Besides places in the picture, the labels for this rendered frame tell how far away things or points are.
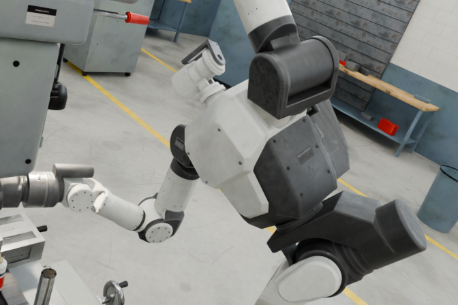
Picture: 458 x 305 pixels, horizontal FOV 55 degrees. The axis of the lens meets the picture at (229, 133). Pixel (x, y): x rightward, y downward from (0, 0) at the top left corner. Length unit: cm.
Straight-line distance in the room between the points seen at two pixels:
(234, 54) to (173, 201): 584
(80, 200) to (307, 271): 57
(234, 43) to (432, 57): 338
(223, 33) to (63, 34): 620
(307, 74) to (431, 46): 746
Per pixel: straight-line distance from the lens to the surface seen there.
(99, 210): 122
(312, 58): 81
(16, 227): 137
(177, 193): 122
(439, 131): 814
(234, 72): 701
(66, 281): 163
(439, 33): 823
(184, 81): 98
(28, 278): 145
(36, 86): 94
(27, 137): 99
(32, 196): 113
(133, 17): 98
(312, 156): 93
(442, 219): 540
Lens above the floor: 188
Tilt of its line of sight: 21 degrees down
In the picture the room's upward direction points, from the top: 21 degrees clockwise
